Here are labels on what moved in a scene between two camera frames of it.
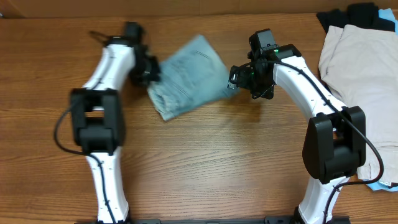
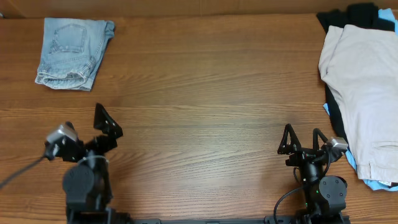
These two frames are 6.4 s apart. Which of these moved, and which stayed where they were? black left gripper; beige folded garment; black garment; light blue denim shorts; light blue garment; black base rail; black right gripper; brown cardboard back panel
Moved: black left gripper; light blue denim shorts; black right gripper
Stayed: brown cardboard back panel; black garment; beige folded garment; black base rail; light blue garment
